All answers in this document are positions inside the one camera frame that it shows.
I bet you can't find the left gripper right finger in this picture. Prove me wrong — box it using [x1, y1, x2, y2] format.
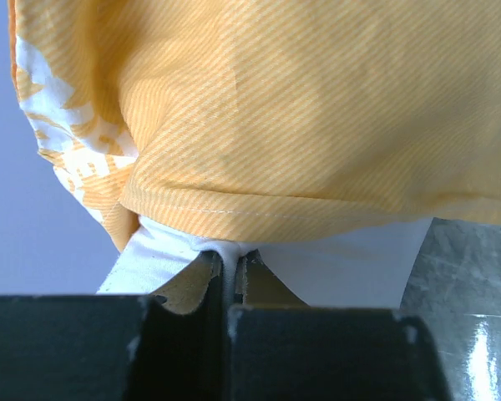
[233, 250, 309, 311]

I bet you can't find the white pillow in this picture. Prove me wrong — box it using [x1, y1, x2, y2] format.
[97, 217, 432, 308]

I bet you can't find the orange pillowcase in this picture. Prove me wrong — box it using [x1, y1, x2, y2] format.
[8, 1, 501, 249]

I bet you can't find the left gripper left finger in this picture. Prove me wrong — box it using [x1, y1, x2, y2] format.
[152, 251, 225, 329]

